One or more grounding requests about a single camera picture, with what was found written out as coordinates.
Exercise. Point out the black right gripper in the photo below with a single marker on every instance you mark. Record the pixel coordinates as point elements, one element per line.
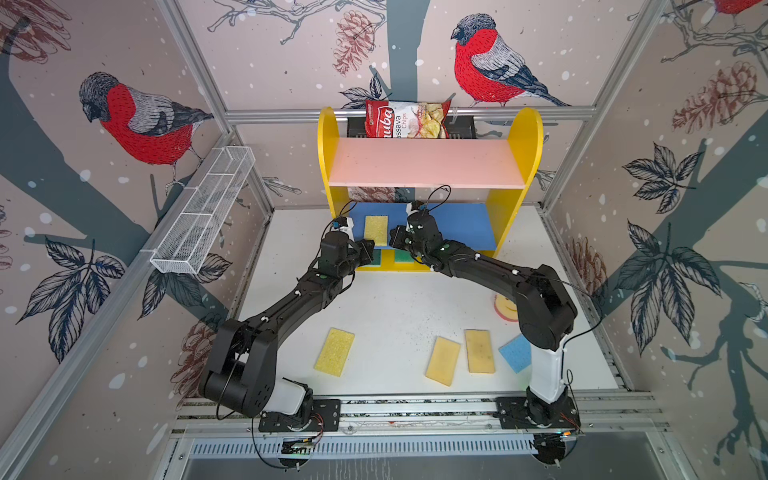
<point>398,233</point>

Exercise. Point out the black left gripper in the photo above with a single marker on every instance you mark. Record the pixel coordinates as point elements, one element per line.
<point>362,249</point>

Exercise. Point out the dark green sponge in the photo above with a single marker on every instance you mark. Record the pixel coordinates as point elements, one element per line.
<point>376,258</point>

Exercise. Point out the light green sponge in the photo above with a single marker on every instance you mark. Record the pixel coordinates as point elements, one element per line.
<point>403,257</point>

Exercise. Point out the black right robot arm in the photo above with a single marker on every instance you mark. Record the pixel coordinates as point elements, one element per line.
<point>545,311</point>

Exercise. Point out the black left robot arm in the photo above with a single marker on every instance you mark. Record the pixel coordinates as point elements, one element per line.
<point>241,370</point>

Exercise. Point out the yellow shelf unit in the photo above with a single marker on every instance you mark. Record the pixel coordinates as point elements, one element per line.
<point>504,168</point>

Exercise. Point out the red cassava chips bag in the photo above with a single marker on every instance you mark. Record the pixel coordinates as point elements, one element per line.
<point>423,120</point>

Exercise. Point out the round smiley face sponge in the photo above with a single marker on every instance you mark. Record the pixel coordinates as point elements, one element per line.
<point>505,308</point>

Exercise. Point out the orange yellow sponge tilted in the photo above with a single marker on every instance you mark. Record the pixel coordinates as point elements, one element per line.
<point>442,364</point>

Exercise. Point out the tan sponge upright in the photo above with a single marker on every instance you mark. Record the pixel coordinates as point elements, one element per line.
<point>480,357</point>

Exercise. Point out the blue sponge right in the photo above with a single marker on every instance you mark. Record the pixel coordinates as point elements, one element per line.
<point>517,353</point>

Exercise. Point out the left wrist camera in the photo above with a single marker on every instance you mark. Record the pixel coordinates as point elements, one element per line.
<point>344,223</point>

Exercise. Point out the black wire basket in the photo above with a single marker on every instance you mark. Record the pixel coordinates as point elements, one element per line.
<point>461,127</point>

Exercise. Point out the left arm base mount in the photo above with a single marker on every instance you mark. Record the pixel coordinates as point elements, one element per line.
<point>293,407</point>

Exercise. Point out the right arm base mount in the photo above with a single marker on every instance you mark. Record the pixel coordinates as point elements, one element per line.
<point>522,413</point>

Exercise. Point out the aluminium rail frame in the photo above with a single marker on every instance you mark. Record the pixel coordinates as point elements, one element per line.
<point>600,411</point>

